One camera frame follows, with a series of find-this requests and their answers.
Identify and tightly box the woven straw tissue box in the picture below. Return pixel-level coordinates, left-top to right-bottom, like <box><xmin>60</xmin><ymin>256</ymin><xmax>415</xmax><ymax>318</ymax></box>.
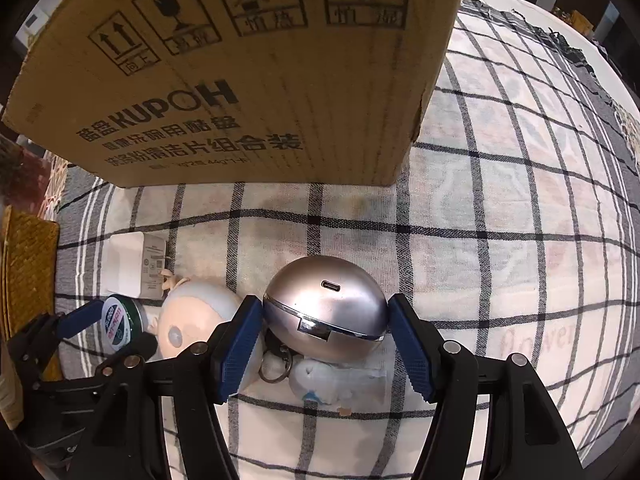
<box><xmin>0</xmin><ymin>204</ymin><xmax>61</xmax><ymax>380</ymax></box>

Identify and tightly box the white whale keychain figure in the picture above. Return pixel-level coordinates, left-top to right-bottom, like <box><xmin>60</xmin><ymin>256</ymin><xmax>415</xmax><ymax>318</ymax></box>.
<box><xmin>288</xmin><ymin>359</ymin><xmax>387</xmax><ymax>410</ymax></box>

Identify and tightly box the white rectangular box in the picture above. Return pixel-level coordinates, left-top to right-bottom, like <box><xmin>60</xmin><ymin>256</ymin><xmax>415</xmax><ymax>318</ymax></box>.
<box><xmin>101</xmin><ymin>232</ymin><xmax>166</xmax><ymax>300</ymax></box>

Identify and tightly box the silver egg-shaped device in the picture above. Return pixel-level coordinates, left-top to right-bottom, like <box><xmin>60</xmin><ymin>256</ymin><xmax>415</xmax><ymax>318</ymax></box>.
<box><xmin>262</xmin><ymin>256</ymin><xmax>388</xmax><ymax>364</ymax></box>

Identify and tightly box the brown cardboard box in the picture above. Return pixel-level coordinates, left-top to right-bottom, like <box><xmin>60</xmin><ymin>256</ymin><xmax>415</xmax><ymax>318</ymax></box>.
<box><xmin>2</xmin><ymin>0</ymin><xmax>461</xmax><ymax>188</ymax></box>

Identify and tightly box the grey plaid tablecloth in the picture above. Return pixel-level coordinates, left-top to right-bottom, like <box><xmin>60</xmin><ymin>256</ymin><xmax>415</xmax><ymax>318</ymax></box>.
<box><xmin>54</xmin><ymin>0</ymin><xmax>639</xmax><ymax>463</ymax></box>

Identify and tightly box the round white deer night light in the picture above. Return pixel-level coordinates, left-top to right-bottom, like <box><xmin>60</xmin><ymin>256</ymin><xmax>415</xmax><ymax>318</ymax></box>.
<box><xmin>149</xmin><ymin>269</ymin><xmax>241</xmax><ymax>359</ymax></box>

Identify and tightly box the patterned floral table runner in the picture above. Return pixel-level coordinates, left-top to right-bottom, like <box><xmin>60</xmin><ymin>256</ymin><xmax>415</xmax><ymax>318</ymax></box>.
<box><xmin>37</xmin><ymin>151</ymin><xmax>70</xmax><ymax>221</ymax></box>

